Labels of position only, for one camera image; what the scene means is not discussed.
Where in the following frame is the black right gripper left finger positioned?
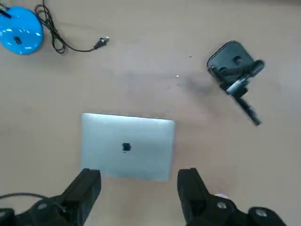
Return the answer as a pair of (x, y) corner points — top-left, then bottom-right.
(0, 168), (102, 226)

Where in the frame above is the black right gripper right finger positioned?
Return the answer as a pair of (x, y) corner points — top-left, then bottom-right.
(177, 167), (286, 226)

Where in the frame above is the silver closed laptop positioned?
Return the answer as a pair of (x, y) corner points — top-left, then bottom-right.
(81, 113), (176, 182)

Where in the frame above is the blue desk lamp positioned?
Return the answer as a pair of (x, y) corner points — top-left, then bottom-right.
(0, 6), (44, 56)

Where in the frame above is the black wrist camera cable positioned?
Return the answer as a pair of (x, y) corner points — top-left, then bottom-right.
(0, 192), (45, 201)

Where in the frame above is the black lamp power cable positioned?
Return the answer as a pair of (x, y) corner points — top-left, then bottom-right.
(35, 0), (110, 54)

